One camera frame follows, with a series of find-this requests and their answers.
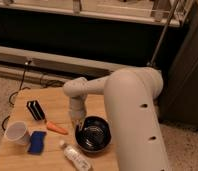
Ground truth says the blue sponge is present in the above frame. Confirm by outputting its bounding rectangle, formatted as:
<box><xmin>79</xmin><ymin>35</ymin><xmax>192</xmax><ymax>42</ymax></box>
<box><xmin>28</xmin><ymin>131</ymin><xmax>46</xmax><ymax>155</ymax></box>

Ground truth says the black cable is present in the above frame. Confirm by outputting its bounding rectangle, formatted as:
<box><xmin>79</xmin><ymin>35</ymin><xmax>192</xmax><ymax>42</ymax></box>
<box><xmin>1</xmin><ymin>59</ymin><xmax>32</xmax><ymax>132</ymax></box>

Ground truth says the white plastic cup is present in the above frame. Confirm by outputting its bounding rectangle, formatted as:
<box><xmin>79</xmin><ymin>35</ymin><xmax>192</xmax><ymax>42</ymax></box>
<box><xmin>5</xmin><ymin>121</ymin><xmax>30</xmax><ymax>146</ymax></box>

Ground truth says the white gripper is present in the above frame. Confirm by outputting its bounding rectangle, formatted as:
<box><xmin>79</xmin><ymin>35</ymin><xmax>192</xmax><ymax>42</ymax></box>
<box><xmin>69</xmin><ymin>96</ymin><xmax>87</xmax><ymax>131</ymax></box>

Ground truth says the metal rod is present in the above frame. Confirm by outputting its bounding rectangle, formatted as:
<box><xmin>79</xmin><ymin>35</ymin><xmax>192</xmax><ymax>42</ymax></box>
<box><xmin>147</xmin><ymin>0</ymin><xmax>179</xmax><ymax>67</ymax></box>

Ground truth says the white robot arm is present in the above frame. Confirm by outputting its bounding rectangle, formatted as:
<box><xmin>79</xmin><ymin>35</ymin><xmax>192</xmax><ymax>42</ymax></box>
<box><xmin>63</xmin><ymin>67</ymin><xmax>172</xmax><ymax>171</ymax></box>

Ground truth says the black ceramic bowl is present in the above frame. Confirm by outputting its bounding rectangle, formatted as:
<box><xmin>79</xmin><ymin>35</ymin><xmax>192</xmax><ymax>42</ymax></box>
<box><xmin>75</xmin><ymin>116</ymin><xmax>111</xmax><ymax>153</ymax></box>

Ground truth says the orange toy carrot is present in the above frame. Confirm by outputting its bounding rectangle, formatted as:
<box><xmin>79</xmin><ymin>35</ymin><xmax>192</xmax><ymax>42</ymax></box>
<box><xmin>46</xmin><ymin>121</ymin><xmax>68</xmax><ymax>135</ymax></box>

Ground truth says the grey metal rail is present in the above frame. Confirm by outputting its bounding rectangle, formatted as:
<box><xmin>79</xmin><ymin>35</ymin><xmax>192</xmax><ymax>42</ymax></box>
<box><xmin>0</xmin><ymin>44</ymin><xmax>140</xmax><ymax>88</ymax></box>

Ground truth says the clear plastic bottle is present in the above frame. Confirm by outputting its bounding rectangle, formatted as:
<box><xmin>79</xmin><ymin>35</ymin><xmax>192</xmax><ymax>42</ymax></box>
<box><xmin>59</xmin><ymin>140</ymin><xmax>92</xmax><ymax>171</ymax></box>

